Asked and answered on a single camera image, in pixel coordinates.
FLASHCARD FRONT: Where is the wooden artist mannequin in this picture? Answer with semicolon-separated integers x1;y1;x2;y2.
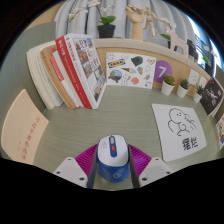
143;6;166;39

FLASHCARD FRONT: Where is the blue and white computer mouse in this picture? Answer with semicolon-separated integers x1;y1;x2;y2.
95;134;131;184

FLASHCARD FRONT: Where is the white mouse pad with drawing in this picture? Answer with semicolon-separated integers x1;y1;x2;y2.
151;103;208;163

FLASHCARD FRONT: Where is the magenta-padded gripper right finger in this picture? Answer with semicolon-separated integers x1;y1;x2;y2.
127;143;173;188

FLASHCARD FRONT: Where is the wooden desk back shelf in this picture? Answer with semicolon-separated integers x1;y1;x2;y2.
93;37;218;98

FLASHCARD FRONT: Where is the dark framed window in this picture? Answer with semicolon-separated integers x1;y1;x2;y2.
186;14;218;68

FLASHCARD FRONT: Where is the pink horse figurine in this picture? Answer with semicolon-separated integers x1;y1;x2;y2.
165;26;190;58

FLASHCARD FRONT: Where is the white orchid in black pot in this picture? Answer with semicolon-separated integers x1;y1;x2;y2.
66;0;117;39
199;43;216;76
159;18;178;41

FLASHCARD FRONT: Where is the wooden hand model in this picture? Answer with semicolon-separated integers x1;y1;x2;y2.
125;4;147;42

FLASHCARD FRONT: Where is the thick white book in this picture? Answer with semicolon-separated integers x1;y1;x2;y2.
26;40;65;111

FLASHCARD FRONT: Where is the black cover book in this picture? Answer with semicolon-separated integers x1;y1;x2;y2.
199;77;224;117

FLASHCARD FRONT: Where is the white book with red label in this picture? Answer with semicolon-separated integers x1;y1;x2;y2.
49;49;84;109

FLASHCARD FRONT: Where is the beige card with red text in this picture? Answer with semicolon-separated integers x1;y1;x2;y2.
0;88;50;166

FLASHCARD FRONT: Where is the brown kraft book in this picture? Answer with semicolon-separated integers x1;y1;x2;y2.
39;44;77;110

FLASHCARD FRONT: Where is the grey curtain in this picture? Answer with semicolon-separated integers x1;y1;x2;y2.
53;0;198;43

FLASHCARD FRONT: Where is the white wall socket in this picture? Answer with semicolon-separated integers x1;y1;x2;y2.
198;75;209;89
187;68;200;87

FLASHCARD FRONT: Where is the small succulent in white pot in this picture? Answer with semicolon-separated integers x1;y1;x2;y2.
160;73;176;97
176;78;190;99

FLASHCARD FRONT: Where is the purple round number sticker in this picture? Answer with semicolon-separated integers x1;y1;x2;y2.
153;59;174;85

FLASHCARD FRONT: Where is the white sticker sheet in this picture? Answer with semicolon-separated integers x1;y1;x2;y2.
105;51;157;90

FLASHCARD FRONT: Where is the red-spined photo cover book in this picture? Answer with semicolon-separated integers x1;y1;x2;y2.
54;32;108;110

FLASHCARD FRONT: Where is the black horse figurine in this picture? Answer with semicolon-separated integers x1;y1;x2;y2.
186;38;201;61

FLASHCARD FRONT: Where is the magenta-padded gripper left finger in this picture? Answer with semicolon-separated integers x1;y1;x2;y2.
52;143;100;190

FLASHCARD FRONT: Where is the colourful sticker card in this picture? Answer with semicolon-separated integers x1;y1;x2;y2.
215;113;224;151

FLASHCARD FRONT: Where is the green felt desk partition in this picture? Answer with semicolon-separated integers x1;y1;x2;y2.
0;21;58;158

